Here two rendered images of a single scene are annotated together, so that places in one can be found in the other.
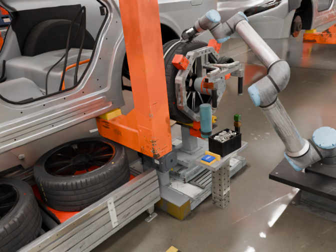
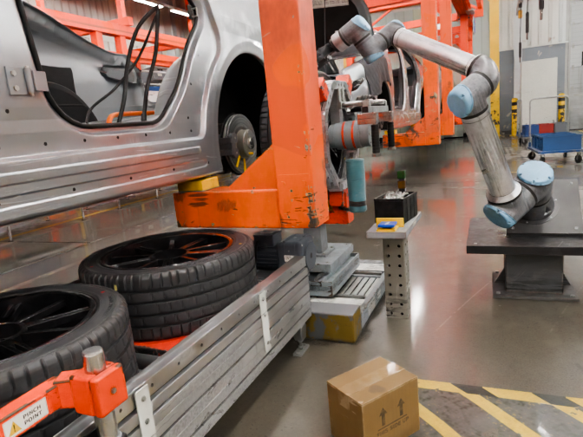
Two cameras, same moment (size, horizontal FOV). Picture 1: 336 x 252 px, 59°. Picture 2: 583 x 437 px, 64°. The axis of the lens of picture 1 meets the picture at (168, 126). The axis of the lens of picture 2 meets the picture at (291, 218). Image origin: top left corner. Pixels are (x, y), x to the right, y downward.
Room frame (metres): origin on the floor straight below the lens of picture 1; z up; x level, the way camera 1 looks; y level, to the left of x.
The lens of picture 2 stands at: (0.05, 0.84, 0.94)
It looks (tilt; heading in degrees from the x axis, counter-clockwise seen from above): 12 degrees down; 339
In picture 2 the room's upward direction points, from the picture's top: 5 degrees counter-clockwise
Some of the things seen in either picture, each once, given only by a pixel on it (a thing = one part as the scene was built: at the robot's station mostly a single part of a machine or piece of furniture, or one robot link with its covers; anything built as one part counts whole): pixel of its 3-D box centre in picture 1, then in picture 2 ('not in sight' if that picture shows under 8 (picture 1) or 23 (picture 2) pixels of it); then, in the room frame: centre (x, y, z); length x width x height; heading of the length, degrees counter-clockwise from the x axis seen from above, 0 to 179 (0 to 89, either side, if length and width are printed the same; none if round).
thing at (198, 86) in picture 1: (209, 85); (351, 134); (2.16, -0.35, 0.85); 0.21 x 0.14 x 0.14; 44
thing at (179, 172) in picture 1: (187, 160); (315, 271); (2.30, -0.14, 0.13); 0.50 x 0.36 x 0.10; 134
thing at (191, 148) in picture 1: (189, 139); (315, 235); (2.33, -0.18, 0.32); 0.40 x 0.30 x 0.28; 134
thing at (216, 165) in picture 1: (222, 152); (396, 224); (1.84, -0.37, 0.44); 0.43 x 0.17 x 0.03; 134
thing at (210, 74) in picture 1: (206, 65); (353, 96); (2.05, -0.31, 1.03); 0.19 x 0.18 x 0.11; 44
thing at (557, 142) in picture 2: not in sight; (554, 128); (5.13, -5.48, 0.48); 1.00 x 0.61 x 0.96; 140
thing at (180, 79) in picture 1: (202, 84); (337, 135); (2.21, -0.30, 0.85); 0.54 x 0.07 x 0.54; 134
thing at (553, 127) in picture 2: not in sight; (543, 120); (7.56, -8.14, 0.48); 1.00 x 0.61 x 0.96; 51
